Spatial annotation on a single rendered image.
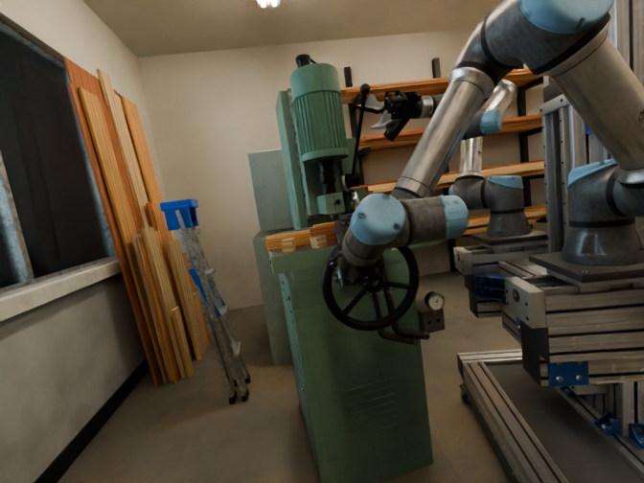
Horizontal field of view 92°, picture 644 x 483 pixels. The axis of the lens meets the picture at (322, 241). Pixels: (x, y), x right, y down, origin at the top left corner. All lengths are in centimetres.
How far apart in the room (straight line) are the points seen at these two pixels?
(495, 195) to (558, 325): 61
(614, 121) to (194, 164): 334
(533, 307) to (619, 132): 39
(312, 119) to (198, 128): 260
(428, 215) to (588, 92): 36
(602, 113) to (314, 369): 97
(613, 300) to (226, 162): 323
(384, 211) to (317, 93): 75
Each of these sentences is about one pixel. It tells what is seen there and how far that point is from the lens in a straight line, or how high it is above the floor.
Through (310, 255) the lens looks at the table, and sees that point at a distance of 101.
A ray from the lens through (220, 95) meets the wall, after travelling 370.
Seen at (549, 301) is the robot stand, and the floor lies 75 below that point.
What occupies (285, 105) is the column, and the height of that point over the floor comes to 146.
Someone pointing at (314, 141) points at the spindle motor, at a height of 126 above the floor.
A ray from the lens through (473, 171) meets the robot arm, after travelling 146.
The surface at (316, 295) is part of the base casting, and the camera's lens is 105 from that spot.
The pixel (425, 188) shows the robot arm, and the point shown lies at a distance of 66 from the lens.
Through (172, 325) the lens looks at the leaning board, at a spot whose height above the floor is 37.
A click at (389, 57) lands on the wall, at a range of 400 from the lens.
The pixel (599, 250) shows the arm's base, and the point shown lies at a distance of 95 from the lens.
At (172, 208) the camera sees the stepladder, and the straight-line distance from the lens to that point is 180.
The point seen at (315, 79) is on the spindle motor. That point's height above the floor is 145.
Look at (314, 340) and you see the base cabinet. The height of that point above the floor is 59.
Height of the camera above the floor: 105
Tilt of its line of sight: 7 degrees down
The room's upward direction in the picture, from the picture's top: 8 degrees counter-clockwise
